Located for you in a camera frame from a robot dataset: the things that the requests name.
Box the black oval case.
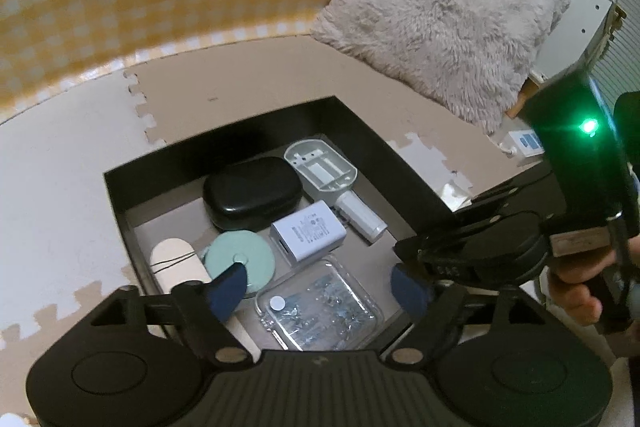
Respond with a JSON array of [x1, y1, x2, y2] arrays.
[[202, 156, 303, 231]]

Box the person's right hand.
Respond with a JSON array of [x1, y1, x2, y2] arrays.
[[548, 247, 616, 326]]

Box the cream oval object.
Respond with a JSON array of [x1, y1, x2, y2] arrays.
[[150, 237, 212, 294]]

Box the right fluffy white pillow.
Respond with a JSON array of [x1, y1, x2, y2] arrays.
[[311, 0, 570, 133]]

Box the clear plastic screw box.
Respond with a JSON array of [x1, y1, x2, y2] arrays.
[[254, 256, 384, 351]]

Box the white blue power strip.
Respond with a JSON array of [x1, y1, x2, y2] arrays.
[[499, 129, 544, 159]]

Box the mint green round device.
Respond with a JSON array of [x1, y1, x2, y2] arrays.
[[203, 230, 276, 297]]

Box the grey white power adapter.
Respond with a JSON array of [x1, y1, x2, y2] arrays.
[[269, 200, 347, 265]]

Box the black rectangular storage box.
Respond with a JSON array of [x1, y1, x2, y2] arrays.
[[103, 94, 459, 353]]

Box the grey white plastic housing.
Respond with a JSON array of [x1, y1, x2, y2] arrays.
[[283, 139, 387, 244]]

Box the white side cabinet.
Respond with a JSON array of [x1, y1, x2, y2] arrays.
[[506, 0, 627, 118]]

